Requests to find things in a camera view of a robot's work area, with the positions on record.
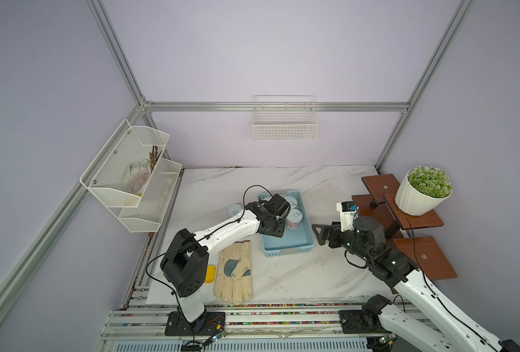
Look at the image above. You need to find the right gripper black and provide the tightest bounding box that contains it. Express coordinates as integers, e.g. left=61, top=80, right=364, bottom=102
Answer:
left=313, top=220, right=371, bottom=262

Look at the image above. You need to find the pink can pull tab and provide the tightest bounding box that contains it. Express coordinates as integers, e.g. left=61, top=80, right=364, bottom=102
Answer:
left=286, top=208, right=303, bottom=230

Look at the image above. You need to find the pink can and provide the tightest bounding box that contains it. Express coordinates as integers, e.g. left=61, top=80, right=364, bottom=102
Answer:
left=227, top=204, right=244, bottom=218

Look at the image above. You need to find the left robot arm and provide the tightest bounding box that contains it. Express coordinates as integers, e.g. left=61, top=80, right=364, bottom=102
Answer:
left=160, top=194, right=292, bottom=324

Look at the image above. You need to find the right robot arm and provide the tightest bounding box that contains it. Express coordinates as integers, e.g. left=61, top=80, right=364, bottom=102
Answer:
left=312, top=216, right=520, bottom=351

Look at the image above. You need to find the light blue plastic basket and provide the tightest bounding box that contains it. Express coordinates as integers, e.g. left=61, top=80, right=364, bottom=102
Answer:
left=262, top=189, right=315, bottom=258

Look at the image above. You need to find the beige work glove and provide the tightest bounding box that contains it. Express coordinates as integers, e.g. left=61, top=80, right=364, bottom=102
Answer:
left=214, top=241, right=253, bottom=305

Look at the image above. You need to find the yellow plastic scoop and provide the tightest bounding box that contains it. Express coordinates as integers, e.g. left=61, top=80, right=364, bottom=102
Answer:
left=205, top=265, right=217, bottom=283

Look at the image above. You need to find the brown wooden tiered shelf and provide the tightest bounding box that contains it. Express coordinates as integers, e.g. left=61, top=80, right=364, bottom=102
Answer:
left=352, top=174, right=458, bottom=280

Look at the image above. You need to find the white potted green plant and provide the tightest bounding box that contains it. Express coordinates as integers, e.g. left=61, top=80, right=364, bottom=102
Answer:
left=394, top=166, right=453, bottom=216

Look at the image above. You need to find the white mesh lower bin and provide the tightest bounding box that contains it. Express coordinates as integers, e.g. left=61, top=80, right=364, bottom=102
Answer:
left=118, top=158, right=182, bottom=233

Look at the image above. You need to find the white mesh bin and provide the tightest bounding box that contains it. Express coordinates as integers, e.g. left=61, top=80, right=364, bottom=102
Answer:
left=118, top=158, right=182, bottom=233
left=80, top=120, right=169, bottom=208

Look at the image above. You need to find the clear bag in bin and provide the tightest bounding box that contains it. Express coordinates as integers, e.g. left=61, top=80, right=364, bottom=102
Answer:
left=122, top=159, right=151, bottom=195

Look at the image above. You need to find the white mesh upper bin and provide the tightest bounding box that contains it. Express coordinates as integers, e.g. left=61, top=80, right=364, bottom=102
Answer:
left=80, top=120, right=169, bottom=208

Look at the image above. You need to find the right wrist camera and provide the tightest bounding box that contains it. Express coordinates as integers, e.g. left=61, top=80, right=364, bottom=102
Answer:
left=336, top=201, right=359, bottom=232

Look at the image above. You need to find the white wire wall basket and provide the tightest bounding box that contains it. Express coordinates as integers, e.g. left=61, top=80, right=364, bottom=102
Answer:
left=253, top=95, right=319, bottom=142

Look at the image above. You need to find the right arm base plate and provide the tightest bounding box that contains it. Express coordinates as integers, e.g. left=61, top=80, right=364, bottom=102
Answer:
left=339, top=310, right=386, bottom=334

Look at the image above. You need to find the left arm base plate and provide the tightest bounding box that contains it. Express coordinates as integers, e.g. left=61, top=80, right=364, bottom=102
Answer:
left=165, top=312, right=226, bottom=337

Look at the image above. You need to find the aluminium frame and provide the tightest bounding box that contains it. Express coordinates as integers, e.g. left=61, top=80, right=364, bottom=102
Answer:
left=0, top=0, right=477, bottom=340

